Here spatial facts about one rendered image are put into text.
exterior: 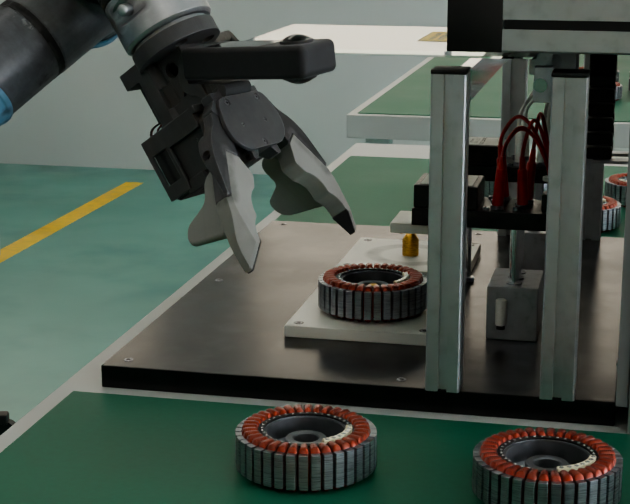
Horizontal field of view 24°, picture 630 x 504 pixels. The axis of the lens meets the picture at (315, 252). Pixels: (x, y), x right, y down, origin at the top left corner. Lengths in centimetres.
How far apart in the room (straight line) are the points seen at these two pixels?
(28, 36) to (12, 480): 35
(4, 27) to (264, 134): 24
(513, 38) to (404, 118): 186
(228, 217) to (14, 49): 25
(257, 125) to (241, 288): 52
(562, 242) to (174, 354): 39
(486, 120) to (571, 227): 180
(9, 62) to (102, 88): 543
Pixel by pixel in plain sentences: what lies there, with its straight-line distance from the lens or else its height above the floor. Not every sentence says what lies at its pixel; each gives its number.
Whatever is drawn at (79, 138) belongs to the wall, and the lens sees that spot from 670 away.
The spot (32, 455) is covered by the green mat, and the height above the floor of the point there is 75.
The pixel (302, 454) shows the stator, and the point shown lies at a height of 78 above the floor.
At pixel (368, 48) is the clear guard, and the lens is 128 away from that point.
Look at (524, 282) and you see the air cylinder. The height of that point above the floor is 82.
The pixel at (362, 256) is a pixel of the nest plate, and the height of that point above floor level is 78.
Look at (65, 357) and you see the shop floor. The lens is 395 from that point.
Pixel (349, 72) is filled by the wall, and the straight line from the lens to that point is 630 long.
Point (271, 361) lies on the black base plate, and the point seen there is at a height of 77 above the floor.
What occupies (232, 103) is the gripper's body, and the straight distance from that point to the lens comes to 112.
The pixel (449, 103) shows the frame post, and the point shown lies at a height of 102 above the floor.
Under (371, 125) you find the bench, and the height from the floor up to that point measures 73.
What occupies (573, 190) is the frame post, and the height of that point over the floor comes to 96.
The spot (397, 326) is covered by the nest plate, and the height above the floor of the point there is 78.
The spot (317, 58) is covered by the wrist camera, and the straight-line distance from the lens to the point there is 108.
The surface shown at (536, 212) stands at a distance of 142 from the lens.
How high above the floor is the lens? 119
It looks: 14 degrees down
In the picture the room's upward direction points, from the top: straight up
